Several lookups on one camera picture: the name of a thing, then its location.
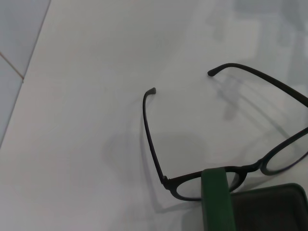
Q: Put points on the black glasses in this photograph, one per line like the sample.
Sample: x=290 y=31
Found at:
x=255 y=166

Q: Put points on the green glasses case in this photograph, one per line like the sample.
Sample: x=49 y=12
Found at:
x=216 y=204

